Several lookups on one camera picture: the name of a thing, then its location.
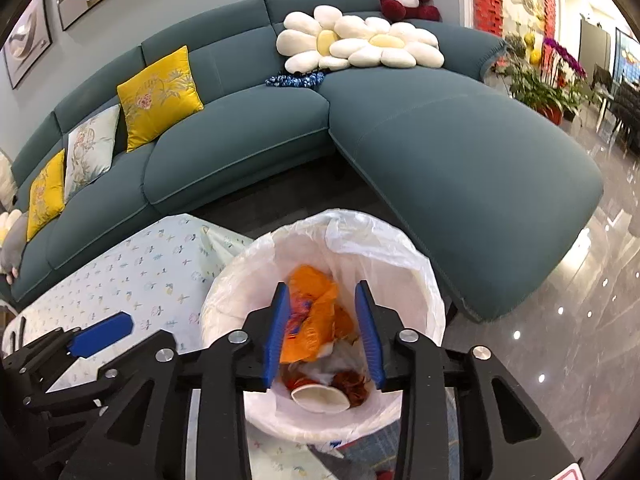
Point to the grey framed wall picture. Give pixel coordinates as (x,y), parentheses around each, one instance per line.
(27,40)

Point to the small yellow embroidered cushion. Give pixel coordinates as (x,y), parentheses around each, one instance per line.
(47,195)

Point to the white cloth with red marks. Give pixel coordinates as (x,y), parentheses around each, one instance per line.
(332,360)

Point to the trash bin with white liner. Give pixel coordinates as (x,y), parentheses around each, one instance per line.
(240,280)

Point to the blue wall poster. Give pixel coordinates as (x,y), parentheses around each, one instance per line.
(629,60)

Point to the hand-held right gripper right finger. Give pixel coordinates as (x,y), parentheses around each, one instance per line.
(370,342)

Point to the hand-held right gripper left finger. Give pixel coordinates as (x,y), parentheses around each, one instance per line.
(280,332)

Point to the blue patterned fabric item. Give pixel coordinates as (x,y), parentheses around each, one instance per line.
(295,79)

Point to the dark standing panel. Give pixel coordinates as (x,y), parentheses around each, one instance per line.
(595,55)

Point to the orange snack packet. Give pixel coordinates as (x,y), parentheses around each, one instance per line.
(315,320)

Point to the small white flower cushion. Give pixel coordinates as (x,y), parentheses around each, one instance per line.
(5,230)

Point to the large yellow embroidered cushion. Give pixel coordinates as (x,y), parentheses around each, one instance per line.
(157,95)

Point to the teal sectional sofa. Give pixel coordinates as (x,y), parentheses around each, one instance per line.
(450,160)

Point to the black chairs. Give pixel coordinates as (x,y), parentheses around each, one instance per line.
(627,115)

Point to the pale embroidered cushion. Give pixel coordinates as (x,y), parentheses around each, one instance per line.
(90,152)

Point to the dark red wrapper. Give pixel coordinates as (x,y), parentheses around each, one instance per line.
(355,385)

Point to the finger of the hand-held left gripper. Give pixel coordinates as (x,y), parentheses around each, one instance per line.
(100,335)
(107,374)

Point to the white paper cup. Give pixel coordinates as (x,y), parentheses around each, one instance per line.
(320,400)

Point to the purple orchid plant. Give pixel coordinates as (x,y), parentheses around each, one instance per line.
(567,57)

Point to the white fluffy object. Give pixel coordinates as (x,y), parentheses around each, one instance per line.
(4,180)

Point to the grey plush toy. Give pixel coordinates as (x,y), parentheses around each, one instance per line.
(14,257)

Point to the pale floral tablecloth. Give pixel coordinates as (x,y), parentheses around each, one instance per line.
(140,280)

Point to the green potted plant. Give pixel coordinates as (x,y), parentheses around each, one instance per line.
(537,87)

